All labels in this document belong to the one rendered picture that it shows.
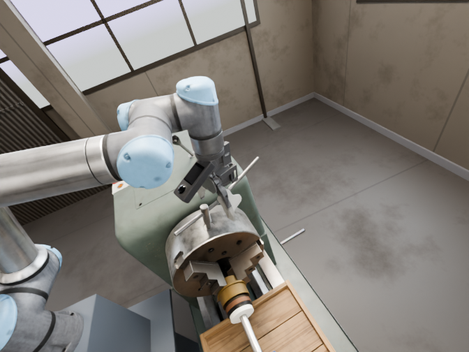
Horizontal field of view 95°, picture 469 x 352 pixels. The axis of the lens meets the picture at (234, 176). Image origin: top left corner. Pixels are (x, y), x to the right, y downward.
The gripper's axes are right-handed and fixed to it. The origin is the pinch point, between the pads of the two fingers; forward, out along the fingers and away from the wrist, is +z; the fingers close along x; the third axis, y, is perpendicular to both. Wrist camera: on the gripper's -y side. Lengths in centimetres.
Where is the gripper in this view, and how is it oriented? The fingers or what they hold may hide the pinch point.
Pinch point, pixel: (215, 210)
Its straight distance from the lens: 63.8
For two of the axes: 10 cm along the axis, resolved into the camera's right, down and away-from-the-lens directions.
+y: 6.9, -5.1, 5.1
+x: -7.2, -3.8, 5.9
